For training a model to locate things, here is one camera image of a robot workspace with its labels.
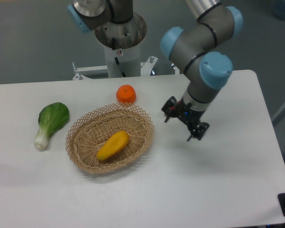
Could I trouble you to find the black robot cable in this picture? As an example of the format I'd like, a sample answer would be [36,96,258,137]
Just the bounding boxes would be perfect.
[111,38,127,78]

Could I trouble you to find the woven wicker basket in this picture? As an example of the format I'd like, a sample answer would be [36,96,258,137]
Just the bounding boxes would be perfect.
[66,103,154,174]

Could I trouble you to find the green bok choy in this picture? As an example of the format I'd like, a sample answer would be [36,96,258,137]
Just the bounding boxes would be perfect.
[33,102,70,150]

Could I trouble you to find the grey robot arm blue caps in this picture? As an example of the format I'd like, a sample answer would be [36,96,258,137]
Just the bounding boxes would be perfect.
[67,0,243,140]

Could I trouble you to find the yellow mango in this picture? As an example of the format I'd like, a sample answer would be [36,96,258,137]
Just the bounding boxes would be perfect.
[96,131,130,161]

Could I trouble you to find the white metal base frame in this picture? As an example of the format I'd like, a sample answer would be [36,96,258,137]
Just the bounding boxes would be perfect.
[72,55,181,80]

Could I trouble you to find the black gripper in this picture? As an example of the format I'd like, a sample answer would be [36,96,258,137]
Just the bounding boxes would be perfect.
[161,96,209,142]

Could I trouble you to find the orange tangerine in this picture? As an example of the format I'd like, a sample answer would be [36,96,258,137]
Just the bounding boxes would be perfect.
[116,85,136,103]

